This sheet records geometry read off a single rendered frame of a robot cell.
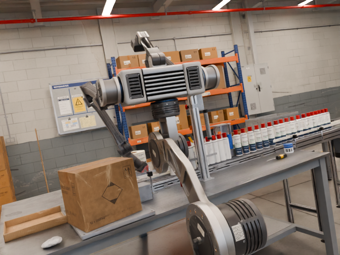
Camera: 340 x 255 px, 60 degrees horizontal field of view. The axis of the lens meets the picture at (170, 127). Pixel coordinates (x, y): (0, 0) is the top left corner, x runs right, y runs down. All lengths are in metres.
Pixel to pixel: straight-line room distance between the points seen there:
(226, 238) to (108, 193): 0.67
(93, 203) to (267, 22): 7.68
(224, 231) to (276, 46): 7.82
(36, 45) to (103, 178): 5.34
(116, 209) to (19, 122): 5.06
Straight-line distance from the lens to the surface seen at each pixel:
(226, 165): 2.23
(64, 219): 1.72
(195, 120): 1.93
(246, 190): 1.87
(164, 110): 1.35
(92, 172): 1.40
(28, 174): 6.42
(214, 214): 0.95
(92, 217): 1.42
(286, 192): 3.02
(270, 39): 8.51
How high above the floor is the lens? 1.31
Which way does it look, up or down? 3 degrees down
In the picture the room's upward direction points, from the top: 10 degrees counter-clockwise
